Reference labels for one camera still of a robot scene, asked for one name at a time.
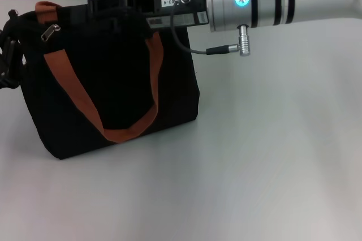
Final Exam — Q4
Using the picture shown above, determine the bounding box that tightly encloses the silver zipper pull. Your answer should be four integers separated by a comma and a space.
41, 24, 61, 41

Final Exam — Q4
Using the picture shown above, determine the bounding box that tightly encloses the black bag with brown handles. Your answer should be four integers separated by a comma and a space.
7, 0, 200, 160

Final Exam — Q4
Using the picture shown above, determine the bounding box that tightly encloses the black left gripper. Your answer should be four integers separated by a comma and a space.
0, 14, 23, 91

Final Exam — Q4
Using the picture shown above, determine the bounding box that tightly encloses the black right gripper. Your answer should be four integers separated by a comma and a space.
87, 0, 209, 31

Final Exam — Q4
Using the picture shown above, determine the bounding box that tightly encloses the right gripper cable with plugs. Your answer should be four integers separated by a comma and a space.
169, 0, 252, 57

